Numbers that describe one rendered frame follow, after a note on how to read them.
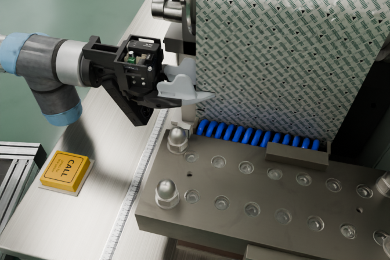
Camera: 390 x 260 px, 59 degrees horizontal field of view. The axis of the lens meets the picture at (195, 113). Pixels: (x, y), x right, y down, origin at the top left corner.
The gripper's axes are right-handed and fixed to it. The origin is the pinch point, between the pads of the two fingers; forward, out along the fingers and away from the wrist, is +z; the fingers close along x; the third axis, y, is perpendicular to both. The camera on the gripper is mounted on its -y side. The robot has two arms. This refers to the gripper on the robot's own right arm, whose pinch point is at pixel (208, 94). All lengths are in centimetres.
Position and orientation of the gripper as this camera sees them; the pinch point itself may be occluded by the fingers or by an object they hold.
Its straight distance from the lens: 56.2
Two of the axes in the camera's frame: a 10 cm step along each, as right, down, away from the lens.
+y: 0.0, -6.5, -7.6
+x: 2.3, -7.4, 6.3
